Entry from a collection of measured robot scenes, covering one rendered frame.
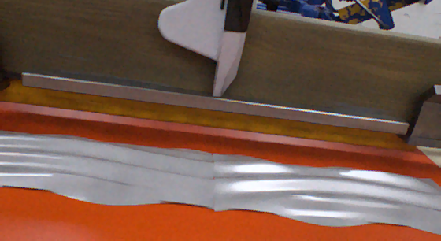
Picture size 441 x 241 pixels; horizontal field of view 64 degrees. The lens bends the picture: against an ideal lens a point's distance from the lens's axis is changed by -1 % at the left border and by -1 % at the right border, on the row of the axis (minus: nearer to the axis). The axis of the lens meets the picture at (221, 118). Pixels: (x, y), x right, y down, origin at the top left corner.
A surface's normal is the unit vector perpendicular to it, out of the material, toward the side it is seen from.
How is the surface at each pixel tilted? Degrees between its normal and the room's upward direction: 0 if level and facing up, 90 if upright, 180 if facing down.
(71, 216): 0
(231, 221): 0
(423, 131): 90
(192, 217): 0
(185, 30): 84
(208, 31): 84
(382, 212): 41
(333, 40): 90
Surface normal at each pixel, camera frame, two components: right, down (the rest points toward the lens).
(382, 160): 0.15, -0.92
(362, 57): 0.05, 0.37
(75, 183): 0.11, -0.46
